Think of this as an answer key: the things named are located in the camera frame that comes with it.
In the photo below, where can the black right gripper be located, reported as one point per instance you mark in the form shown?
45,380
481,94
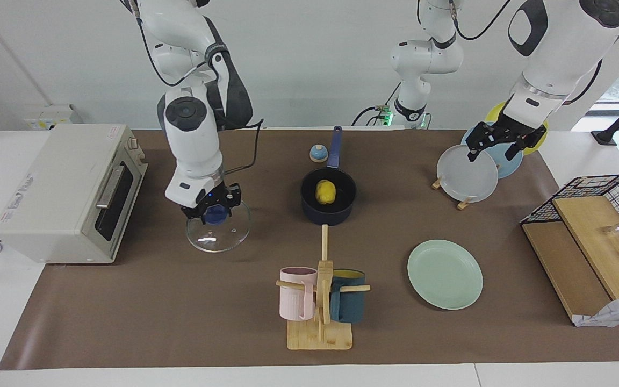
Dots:
207,198

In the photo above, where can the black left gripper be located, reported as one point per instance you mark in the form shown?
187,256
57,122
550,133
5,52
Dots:
508,134

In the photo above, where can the glass lid with blue knob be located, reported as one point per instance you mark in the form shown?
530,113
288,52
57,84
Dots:
218,239

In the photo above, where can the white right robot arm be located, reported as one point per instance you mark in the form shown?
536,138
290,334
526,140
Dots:
191,140

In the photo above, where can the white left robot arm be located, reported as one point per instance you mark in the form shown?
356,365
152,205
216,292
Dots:
556,48

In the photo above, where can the light blue plate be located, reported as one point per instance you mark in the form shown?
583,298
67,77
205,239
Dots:
508,162

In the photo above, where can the grey plate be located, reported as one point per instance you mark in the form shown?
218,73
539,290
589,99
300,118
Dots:
468,177

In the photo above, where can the yellow plate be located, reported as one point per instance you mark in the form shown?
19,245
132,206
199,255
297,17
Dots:
495,113

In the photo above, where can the wooden plate rack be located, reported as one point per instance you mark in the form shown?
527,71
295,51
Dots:
463,204

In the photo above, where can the mint green plate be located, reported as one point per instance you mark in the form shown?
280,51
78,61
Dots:
444,274

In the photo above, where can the brown table mat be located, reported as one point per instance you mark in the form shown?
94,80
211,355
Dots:
180,312

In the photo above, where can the green lit controller box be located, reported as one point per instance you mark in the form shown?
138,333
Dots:
384,114

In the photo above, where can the pink mug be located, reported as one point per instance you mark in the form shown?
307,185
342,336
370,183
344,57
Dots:
293,301

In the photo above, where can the light wooden board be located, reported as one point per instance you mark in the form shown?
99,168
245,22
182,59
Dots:
589,242

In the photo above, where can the brown wooden board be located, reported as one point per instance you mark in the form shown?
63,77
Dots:
562,269

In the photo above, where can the white toaster oven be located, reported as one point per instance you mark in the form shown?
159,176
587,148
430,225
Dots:
51,199

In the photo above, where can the dark teal mug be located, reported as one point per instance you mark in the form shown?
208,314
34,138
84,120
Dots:
348,306

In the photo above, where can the wooden mug tree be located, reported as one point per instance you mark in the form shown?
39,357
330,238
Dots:
320,338

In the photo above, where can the white marbled paper sheet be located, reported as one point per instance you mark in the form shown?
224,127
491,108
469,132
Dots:
616,312

